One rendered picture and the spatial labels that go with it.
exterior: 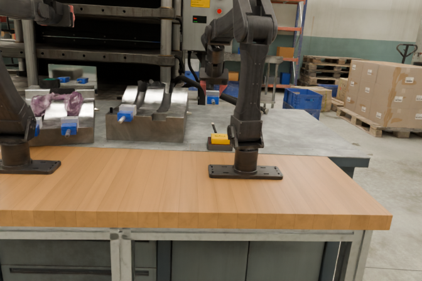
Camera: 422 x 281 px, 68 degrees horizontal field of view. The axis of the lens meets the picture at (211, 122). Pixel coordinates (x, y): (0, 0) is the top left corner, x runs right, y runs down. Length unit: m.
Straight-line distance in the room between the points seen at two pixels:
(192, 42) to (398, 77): 3.21
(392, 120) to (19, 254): 4.25
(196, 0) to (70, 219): 1.44
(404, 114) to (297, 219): 4.08
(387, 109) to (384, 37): 4.22
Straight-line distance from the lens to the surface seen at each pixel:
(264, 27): 0.78
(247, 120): 0.81
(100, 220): 0.72
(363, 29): 8.44
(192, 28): 1.88
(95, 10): 1.91
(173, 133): 1.06
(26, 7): 0.94
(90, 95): 1.44
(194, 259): 1.30
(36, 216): 0.75
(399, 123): 4.75
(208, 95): 1.16
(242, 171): 0.84
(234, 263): 1.32
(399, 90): 4.61
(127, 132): 1.09
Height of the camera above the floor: 1.16
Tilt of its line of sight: 15 degrees down
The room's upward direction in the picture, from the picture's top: 3 degrees clockwise
